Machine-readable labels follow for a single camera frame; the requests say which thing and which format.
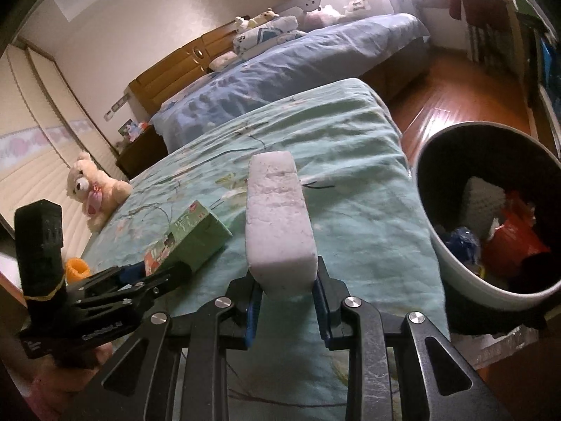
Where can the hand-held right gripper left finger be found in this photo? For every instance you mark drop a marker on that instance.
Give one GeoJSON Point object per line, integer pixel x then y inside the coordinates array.
{"type": "Point", "coordinates": [250, 315]}

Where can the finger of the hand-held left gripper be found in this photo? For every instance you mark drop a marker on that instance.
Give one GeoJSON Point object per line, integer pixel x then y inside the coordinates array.
{"type": "Point", "coordinates": [131, 272]}
{"type": "Point", "coordinates": [175, 272]}

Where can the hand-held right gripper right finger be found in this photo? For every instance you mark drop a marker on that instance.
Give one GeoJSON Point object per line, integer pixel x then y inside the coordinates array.
{"type": "Point", "coordinates": [322, 311]}

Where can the green cardboard box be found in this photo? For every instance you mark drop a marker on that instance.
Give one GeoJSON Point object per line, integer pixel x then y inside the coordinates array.
{"type": "Point", "coordinates": [197, 232]}

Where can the white foam block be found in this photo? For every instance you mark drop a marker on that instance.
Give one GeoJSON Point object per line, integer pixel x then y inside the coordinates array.
{"type": "Point", "coordinates": [276, 219]}

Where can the white trash bin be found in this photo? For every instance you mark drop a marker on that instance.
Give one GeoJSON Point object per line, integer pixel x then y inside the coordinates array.
{"type": "Point", "coordinates": [464, 287]}

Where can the white foam fruit net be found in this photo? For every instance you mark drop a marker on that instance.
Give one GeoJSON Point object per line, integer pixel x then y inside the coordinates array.
{"type": "Point", "coordinates": [482, 201]}

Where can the red snack bag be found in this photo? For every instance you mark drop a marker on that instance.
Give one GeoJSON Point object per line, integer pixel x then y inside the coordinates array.
{"type": "Point", "coordinates": [517, 237]}

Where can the small orange foam net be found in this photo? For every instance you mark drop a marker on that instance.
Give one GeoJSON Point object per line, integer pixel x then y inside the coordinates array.
{"type": "Point", "coordinates": [75, 269]}

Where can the cream teddy bear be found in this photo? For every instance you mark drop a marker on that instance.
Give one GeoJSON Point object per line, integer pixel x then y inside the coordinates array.
{"type": "Point", "coordinates": [101, 188]}

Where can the cream sliding wardrobe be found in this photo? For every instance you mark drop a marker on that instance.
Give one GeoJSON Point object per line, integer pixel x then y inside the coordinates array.
{"type": "Point", "coordinates": [35, 140]}

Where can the dark wooden nightstand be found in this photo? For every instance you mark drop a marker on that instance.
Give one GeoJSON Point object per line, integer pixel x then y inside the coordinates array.
{"type": "Point", "coordinates": [140, 153]}

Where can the silver quilted bag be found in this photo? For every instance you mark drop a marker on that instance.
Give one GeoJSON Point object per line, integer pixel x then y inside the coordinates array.
{"type": "Point", "coordinates": [504, 344]}

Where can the wooden headboard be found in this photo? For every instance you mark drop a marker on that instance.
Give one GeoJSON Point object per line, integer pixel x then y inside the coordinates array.
{"type": "Point", "coordinates": [175, 70]}

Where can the white pillow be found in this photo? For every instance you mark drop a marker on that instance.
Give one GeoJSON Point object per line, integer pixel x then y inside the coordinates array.
{"type": "Point", "coordinates": [223, 61]}

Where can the bed with blue cover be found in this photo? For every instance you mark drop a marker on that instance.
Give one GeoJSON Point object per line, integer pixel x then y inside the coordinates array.
{"type": "Point", "coordinates": [285, 65]}

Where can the folded white blue quilt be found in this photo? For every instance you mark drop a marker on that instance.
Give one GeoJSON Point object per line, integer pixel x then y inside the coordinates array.
{"type": "Point", "coordinates": [263, 35]}

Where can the white plush toy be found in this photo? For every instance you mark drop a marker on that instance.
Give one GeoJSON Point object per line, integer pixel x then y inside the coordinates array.
{"type": "Point", "coordinates": [241, 22]}

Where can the yellow plush toy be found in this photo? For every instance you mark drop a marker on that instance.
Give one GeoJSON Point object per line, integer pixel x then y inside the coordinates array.
{"type": "Point", "coordinates": [263, 16]}

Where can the pink plush toy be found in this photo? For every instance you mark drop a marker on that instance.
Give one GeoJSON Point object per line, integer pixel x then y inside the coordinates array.
{"type": "Point", "coordinates": [322, 17]}

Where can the dark radiator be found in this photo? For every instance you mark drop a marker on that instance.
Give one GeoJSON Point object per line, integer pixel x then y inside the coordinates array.
{"type": "Point", "coordinates": [488, 46]}

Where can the photo frame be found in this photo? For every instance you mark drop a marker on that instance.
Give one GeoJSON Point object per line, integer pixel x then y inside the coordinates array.
{"type": "Point", "coordinates": [127, 128]}

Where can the wall shelf unit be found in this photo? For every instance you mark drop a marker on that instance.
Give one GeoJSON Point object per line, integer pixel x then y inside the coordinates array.
{"type": "Point", "coordinates": [541, 52]}

